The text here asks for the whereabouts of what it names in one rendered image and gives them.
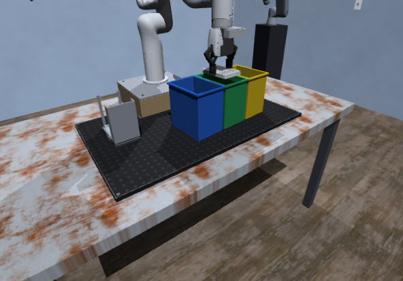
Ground green bin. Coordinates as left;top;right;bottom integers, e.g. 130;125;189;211
197;73;249;129

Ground blue open bin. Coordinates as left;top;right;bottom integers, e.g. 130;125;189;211
168;76;226;141

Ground yellow open-top bin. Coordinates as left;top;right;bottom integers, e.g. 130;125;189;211
233;65;269;120

